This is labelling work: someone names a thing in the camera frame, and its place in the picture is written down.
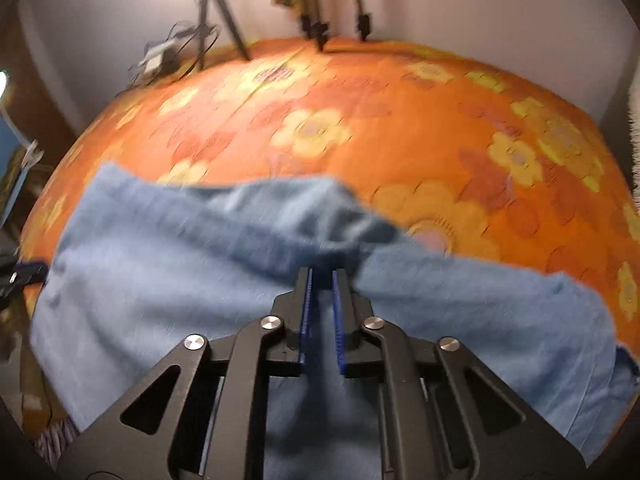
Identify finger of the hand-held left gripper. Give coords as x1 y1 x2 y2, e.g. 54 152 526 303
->
0 258 50 307

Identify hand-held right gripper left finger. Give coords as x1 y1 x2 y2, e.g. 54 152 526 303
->
55 266 315 480

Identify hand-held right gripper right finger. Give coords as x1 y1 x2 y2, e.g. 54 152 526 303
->
332 267 587 480

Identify light blue denim pants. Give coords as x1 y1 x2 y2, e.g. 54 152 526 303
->
29 162 640 480

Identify striped cloth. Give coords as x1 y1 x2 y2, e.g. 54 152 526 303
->
34 416 82 463

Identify orange floral bedspread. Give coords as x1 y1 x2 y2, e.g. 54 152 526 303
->
20 37 640 433

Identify white power adapter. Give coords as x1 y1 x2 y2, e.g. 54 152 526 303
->
131 40 177 80

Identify black tripod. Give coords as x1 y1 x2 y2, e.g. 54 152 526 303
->
177 0 252 72

